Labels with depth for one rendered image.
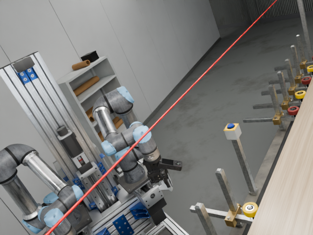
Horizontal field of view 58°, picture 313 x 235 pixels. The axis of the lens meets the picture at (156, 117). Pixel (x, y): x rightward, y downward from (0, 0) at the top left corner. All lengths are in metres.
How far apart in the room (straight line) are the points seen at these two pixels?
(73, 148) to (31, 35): 2.52
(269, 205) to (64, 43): 3.56
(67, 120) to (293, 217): 1.37
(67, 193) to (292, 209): 1.10
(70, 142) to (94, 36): 3.19
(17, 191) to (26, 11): 2.91
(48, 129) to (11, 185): 0.41
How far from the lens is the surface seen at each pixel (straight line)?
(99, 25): 5.00
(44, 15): 4.36
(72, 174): 2.02
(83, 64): 4.08
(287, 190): 1.70
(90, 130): 3.86
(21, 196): 1.73
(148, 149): 1.24
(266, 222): 1.57
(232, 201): 1.71
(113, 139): 1.32
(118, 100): 1.62
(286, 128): 2.55
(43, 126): 1.88
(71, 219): 1.91
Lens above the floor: 2.06
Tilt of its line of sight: 22 degrees down
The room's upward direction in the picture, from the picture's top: 25 degrees counter-clockwise
